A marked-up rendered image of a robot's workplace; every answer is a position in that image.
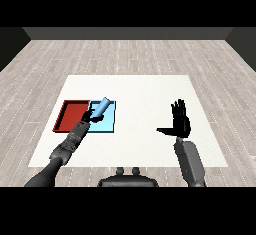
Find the red shallow open box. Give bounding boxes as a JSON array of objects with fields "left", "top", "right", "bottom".
[{"left": 52, "top": 99, "right": 91, "bottom": 134}]

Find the dark grey robot body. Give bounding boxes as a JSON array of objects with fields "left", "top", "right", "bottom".
[{"left": 97, "top": 167, "right": 159, "bottom": 188}]

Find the light blue can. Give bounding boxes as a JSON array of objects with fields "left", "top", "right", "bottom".
[{"left": 90, "top": 96, "right": 111, "bottom": 119}]

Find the light blue shallow open box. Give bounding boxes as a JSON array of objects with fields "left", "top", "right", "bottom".
[{"left": 85, "top": 100, "right": 117, "bottom": 134}]

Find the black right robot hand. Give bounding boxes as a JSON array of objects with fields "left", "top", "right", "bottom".
[{"left": 156, "top": 98, "right": 192, "bottom": 139}]

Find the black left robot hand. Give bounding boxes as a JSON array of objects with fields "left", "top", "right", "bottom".
[{"left": 80, "top": 108, "right": 105, "bottom": 124}]

